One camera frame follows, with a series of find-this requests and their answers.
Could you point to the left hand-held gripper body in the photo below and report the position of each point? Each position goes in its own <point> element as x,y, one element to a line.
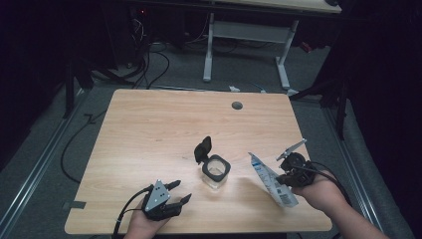
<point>157,199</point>

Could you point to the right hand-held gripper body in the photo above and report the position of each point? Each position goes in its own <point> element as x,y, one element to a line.
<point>298,172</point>

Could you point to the white pouch with blue print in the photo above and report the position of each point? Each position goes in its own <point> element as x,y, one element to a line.
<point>273,182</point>

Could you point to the glass jar with black lid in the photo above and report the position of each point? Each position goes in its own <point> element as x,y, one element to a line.
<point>215,167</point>

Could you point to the person's left hand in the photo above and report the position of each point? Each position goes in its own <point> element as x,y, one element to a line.
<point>142,227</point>

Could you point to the person's right hand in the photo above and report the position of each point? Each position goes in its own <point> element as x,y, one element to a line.
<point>323,195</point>

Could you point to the black stand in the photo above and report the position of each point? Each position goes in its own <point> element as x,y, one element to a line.
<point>69,86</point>
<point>341,109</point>

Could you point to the grey tape strip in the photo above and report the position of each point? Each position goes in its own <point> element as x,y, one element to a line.
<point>74,205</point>

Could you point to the small white floor object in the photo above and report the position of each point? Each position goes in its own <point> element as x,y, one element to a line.
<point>234,88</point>

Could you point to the desk with white metal legs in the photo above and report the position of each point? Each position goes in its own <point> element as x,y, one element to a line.
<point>249,31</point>

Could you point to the metal floor rail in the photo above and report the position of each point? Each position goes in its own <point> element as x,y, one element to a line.
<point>355,172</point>
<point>33,172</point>

